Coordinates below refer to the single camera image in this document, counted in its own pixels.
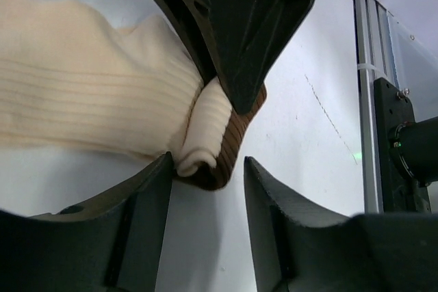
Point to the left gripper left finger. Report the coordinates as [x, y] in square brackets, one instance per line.
[110, 242]

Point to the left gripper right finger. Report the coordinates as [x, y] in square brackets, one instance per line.
[298, 245]

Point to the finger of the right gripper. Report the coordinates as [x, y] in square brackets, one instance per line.
[249, 35]

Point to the cream and brown striped sock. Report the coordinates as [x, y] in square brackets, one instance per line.
[68, 78]

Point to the aluminium mounting rail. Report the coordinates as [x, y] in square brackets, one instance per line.
[398, 105]

